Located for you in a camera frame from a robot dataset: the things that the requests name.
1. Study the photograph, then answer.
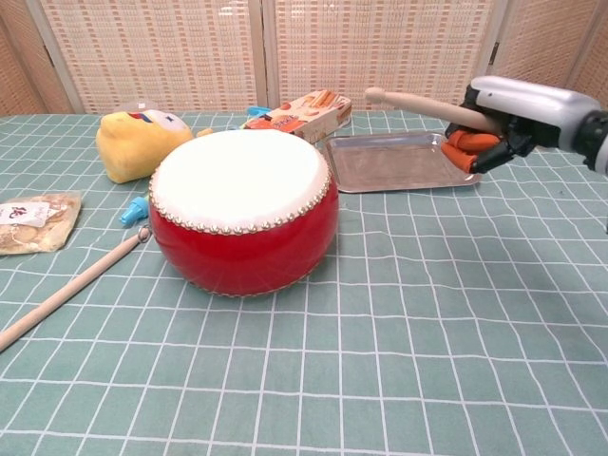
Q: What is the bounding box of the wooden drumstick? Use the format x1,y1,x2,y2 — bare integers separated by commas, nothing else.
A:
0,231,143,353
364,86,501,133

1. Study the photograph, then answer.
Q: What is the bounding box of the yellow plush toy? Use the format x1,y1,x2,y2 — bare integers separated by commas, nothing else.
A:
95,108,213,185

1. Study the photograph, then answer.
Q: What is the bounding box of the right silver orange-tipped robot hand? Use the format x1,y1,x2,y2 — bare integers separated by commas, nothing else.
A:
440,75,602,175

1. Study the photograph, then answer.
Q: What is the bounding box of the red drum with white skin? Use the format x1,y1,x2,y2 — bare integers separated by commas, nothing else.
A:
147,128,340,299

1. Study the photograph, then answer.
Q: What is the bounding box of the silver metal tray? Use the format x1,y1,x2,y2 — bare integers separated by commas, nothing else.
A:
323,129,484,195

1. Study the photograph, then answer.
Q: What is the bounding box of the green checkered tablecloth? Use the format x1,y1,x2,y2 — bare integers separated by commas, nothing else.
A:
0,107,608,456

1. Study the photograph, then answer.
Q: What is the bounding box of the clear bag of dried snacks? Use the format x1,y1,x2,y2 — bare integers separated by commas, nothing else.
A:
0,190,83,257

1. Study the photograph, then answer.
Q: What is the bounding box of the orange biscuit box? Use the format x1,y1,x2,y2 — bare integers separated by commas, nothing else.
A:
243,88,353,144

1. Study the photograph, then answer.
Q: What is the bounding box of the bamboo folding screen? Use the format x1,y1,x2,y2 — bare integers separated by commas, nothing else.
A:
0,0,608,116

